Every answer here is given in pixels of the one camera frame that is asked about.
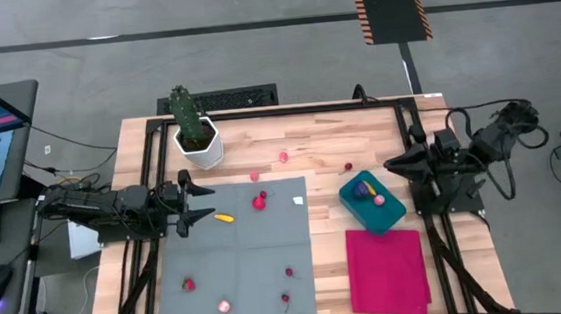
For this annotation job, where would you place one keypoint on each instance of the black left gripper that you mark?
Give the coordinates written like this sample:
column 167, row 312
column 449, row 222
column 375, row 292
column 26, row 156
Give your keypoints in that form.
column 171, row 203

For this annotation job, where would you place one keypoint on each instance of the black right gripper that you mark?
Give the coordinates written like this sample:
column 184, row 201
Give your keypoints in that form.
column 443, row 159

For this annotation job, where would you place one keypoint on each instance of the small yellow toy banana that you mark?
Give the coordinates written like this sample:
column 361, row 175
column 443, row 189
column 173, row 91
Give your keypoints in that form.
column 224, row 218
column 370, row 188

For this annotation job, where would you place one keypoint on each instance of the pink toy peach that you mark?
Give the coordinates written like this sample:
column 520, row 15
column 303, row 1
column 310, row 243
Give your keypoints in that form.
column 379, row 200
column 254, row 176
column 283, row 157

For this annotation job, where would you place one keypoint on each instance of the purple toy grape bunch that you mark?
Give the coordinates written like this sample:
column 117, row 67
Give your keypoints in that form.
column 360, row 191

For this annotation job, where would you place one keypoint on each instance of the big red toy strawberry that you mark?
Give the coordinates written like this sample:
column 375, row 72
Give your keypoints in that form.
column 258, row 204

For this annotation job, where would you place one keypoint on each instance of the dark red toy cherry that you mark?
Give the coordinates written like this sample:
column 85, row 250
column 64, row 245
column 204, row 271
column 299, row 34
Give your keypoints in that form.
column 263, row 194
column 348, row 166
column 288, row 272
column 285, row 297

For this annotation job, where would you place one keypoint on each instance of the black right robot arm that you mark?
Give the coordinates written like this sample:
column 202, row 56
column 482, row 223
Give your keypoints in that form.
column 495, row 140

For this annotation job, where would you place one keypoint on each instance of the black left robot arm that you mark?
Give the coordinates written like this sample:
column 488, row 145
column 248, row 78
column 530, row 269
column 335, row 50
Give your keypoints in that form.
column 89, row 207

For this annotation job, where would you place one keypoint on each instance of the white hexagonal plant pot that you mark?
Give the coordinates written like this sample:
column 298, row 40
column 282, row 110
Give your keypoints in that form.
column 205, row 158

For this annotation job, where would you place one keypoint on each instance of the teal plastic container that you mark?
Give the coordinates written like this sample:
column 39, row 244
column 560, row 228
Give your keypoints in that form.
column 385, row 216

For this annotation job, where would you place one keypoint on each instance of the grey cloth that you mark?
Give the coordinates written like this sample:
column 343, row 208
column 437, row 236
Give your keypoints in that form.
column 218, row 262

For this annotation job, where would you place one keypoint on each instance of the small red toy strawberry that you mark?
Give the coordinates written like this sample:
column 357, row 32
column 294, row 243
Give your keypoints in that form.
column 189, row 285

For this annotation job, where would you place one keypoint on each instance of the green cactus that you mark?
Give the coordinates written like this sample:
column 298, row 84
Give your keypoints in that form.
column 185, row 111

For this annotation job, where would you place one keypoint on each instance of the small white tag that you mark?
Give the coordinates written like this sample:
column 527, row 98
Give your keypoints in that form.
column 298, row 201

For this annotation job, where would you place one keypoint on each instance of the pink and white toy fruit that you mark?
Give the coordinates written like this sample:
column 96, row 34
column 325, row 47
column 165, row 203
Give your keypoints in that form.
column 224, row 306

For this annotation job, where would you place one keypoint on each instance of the black floor grate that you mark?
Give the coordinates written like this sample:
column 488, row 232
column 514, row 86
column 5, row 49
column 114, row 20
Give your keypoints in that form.
column 236, row 99

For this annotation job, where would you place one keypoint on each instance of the magenta cloth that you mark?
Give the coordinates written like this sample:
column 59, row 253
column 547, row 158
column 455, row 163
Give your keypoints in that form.
column 385, row 274

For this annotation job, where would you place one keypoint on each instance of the white box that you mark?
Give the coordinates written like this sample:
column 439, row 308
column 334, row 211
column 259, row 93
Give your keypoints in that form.
column 83, row 245

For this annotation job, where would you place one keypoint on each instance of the black mat with orange stripes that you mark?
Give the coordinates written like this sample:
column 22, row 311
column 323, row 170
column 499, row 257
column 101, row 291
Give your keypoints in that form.
column 389, row 5

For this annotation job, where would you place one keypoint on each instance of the grey desk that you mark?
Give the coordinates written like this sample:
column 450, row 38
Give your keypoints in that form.
column 11, row 243

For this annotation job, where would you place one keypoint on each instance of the black aluminium table frame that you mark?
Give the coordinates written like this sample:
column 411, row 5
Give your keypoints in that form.
column 307, row 110

